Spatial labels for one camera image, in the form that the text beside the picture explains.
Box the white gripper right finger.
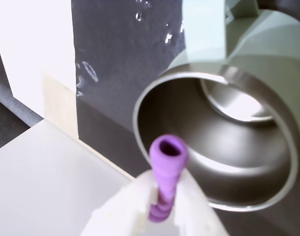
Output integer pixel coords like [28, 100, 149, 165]
[173, 169, 229, 236]

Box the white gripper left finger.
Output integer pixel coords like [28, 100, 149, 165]
[80, 169, 157, 236]

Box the purple ribbed pen grip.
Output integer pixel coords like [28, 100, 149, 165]
[147, 134, 189, 223]

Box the grey-green steel-rimmed mug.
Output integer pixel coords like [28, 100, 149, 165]
[132, 0, 300, 213]

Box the black table mat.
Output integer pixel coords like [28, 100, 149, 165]
[71, 0, 300, 236]

